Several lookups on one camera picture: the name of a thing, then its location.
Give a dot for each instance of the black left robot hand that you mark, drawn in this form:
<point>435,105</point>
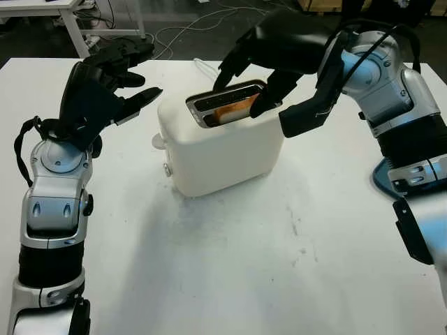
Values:
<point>111,66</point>

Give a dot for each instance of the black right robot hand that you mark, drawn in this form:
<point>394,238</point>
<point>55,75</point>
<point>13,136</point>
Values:
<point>286,42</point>

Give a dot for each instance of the slice of toast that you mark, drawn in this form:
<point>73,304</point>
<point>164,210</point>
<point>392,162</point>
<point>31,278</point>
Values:
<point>232,111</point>

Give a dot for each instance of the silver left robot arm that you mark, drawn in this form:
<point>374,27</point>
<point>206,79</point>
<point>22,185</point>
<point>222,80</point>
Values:
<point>52,216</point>

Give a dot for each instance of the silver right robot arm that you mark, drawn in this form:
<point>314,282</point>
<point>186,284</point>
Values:
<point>384,80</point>

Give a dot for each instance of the white two-slot toaster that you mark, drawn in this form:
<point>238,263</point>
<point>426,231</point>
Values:
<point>223,157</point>

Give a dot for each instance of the white power strip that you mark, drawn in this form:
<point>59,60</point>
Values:
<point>92,41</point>

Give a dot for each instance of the wooden crate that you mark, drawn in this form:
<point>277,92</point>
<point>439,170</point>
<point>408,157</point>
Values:
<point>314,4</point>

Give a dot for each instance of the white desk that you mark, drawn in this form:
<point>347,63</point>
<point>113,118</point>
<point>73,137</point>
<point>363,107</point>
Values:
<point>35,5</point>

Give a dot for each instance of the black bag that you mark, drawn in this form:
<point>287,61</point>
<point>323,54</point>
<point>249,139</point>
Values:
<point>405,10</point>

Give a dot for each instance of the blue plastic tray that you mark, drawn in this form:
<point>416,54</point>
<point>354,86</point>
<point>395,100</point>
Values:
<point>382,178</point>

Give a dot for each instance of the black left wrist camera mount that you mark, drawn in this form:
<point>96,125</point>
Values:
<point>87,115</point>

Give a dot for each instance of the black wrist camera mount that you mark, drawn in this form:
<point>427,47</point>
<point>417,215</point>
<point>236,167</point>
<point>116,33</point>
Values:
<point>87,115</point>
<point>304,118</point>

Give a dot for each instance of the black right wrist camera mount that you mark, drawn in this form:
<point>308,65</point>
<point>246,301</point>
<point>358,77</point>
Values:
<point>304,118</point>

